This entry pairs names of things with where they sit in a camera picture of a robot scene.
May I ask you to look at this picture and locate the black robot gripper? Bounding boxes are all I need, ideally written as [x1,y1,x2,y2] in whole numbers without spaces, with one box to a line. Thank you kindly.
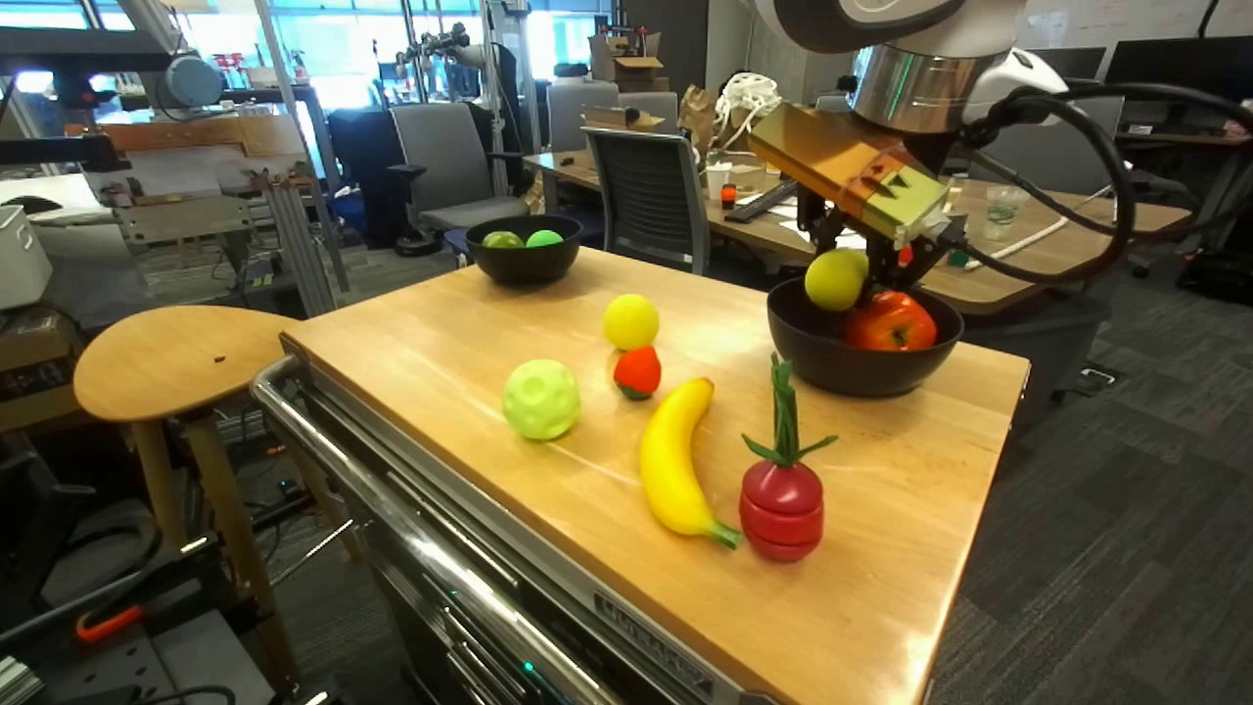
[799,192,964,289]

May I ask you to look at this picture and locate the red orange toy apple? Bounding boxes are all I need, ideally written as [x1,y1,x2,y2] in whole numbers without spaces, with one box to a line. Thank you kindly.
[849,289,940,353]

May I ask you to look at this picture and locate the yellow ball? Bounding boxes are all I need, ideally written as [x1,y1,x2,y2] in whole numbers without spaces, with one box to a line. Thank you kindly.
[802,251,870,309]
[605,296,662,350]

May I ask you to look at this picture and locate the yellow toy banana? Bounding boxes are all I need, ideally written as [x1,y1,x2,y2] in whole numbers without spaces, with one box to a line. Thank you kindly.
[635,377,741,549]

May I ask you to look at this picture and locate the green smooth ball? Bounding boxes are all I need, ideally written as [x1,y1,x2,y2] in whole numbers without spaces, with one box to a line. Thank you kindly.
[525,228,566,251]

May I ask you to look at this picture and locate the green toy avocado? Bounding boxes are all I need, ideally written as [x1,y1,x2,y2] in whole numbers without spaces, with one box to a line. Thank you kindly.
[482,232,525,251]

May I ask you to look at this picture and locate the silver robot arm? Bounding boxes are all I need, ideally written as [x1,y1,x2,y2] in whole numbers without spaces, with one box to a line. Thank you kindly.
[754,0,1132,289]

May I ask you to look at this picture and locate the black bowl far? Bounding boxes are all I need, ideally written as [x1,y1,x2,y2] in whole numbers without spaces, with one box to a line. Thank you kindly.
[769,277,964,400]

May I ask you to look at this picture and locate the black bowl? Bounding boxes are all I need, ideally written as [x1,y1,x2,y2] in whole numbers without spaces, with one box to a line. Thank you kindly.
[769,277,964,400]
[465,216,581,289]

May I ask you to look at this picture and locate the wooden desk left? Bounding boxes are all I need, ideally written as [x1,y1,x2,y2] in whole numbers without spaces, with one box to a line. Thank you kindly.
[525,123,1196,323]

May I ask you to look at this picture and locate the grey office chair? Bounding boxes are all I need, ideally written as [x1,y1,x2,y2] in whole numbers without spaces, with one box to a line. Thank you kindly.
[587,127,709,273]

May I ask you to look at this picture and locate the red toy radish green leaves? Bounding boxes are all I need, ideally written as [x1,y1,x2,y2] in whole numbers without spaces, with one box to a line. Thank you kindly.
[741,356,827,563]

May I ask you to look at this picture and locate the small red toy strawberry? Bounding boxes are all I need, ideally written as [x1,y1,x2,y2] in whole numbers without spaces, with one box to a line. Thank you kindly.
[617,350,662,400]

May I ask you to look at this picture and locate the black bowl near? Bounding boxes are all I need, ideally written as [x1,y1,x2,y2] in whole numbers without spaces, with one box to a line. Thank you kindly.
[465,216,581,289]

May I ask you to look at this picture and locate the light green dimpled ball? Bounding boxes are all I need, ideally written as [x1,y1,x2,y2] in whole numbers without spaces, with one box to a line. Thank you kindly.
[503,361,581,444]

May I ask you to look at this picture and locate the round wooden stool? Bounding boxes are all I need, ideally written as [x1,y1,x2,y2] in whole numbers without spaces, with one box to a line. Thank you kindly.
[76,305,297,691]

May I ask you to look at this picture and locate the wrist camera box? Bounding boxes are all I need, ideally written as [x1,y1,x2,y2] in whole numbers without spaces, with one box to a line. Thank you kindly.
[747,102,953,239]

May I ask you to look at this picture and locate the metal cart handle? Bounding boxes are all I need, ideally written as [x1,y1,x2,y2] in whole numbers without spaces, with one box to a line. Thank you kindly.
[250,365,618,705]

